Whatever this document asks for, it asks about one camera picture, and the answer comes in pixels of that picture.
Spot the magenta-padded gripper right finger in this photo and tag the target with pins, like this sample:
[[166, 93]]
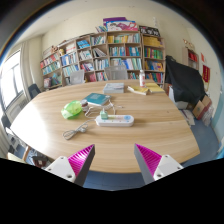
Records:
[[166, 165]]

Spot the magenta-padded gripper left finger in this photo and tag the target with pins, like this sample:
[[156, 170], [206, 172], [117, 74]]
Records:
[[63, 166]]

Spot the mint green charger block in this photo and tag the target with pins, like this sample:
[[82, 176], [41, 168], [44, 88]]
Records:
[[104, 114]]

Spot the green plastic bag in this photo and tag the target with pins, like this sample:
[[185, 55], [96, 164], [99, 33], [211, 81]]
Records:
[[71, 110]]

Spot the small red-labelled jar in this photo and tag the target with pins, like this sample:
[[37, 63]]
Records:
[[84, 105]]

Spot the cardboard box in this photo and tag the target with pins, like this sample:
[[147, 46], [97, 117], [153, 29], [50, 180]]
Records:
[[201, 106]]

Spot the white pastel-socket power strip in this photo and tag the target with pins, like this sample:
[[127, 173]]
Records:
[[115, 120]]

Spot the teal book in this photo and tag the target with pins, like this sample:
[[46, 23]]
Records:
[[96, 99]]

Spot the thin yellow book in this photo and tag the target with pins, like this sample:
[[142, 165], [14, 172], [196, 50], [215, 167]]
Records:
[[155, 87]]

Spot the thick yellow book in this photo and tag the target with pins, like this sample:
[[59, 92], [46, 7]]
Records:
[[137, 89]]

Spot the dark office chair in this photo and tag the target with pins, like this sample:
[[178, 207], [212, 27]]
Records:
[[34, 90]]

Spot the black cloth cover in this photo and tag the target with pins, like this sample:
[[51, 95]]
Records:
[[183, 81]]

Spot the white bottle with red label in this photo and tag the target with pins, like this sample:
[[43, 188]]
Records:
[[142, 78]]

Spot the narrow grey mesh chair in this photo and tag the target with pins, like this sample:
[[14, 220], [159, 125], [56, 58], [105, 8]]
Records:
[[77, 77]]

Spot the grey book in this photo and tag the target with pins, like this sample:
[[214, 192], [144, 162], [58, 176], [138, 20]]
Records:
[[113, 88]]

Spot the window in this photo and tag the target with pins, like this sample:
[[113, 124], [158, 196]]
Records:
[[10, 80]]

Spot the wide grey mesh chair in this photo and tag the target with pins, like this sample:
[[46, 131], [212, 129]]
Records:
[[116, 72]]

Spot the wooden bookshelf unit with books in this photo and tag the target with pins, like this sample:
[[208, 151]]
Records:
[[123, 50]]

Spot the red wall hanging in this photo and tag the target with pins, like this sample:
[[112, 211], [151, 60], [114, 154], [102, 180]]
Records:
[[206, 73]]

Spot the small wooden wall shelf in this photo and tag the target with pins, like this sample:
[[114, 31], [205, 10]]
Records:
[[191, 58]]

